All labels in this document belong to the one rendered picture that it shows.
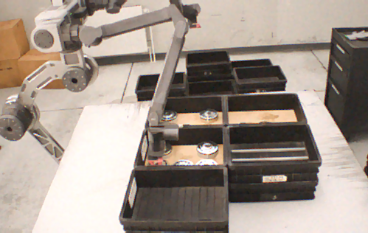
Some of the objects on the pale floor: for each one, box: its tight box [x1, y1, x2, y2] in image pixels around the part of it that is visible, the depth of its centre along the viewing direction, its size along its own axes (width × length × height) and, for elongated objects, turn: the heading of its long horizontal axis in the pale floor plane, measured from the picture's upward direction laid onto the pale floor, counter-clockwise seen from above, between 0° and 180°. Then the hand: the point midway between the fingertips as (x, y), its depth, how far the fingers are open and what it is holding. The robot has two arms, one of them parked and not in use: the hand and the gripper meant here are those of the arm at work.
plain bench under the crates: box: [31, 89, 368, 233], centre depth 198 cm, size 160×160×70 cm
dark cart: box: [324, 26, 368, 141], centre depth 292 cm, size 60×45×90 cm
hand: (157, 162), depth 164 cm, fingers open, 6 cm apart
